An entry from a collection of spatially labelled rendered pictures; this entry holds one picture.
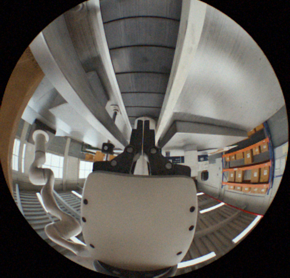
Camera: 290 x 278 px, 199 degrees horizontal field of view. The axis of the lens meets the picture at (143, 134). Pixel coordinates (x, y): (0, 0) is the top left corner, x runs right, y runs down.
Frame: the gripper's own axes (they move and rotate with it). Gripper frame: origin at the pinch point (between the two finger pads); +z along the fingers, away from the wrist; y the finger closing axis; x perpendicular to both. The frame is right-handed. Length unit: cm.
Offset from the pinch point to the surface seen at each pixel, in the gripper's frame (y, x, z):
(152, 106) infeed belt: 1.4, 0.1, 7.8
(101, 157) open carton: -105, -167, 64
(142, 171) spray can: 0.1, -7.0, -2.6
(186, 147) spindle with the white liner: 24.4, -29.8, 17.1
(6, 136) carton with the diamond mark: -17.8, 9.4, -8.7
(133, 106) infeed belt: -2.3, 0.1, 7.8
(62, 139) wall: -515, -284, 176
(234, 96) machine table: 26.0, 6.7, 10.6
